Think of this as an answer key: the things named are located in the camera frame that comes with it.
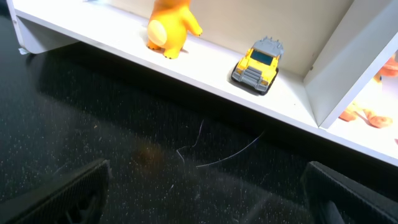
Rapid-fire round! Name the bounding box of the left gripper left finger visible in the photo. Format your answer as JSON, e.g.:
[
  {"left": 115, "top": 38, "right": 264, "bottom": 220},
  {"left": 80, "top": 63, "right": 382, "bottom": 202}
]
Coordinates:
[{"left": 0, "top": 158, "right": 112, "bottom": 224}]

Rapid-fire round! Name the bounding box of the yellow rubber duck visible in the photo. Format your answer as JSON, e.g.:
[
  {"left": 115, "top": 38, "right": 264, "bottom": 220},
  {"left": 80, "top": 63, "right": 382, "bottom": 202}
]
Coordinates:
[{"left": 146, "top": 0, "right": 204, "bottom": 60}]

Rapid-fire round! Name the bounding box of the grey and yellow toy truck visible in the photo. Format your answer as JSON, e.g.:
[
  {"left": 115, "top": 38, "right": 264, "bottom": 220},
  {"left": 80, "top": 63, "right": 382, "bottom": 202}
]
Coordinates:
[{"left": 230, "top": 36, "right": 285, "bottom": 96}]

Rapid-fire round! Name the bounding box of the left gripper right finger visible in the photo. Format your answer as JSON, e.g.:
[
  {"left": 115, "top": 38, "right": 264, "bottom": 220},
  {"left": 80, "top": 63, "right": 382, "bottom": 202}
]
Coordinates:
[{"left": 300, "top": 161, "right": 398, "bottom": 224}]

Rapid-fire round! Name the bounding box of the yellow plush duck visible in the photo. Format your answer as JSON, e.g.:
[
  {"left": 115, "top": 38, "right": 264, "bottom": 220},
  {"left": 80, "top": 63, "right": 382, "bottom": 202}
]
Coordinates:
[{"left": 338, "top": 52, "right": 398, "bottom": 129}]

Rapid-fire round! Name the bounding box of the white shelf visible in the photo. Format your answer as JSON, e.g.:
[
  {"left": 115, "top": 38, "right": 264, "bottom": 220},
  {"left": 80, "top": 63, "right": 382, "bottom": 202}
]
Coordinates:
[{"left": 6, "top": 0, "right": 398, "bottom": 167}]

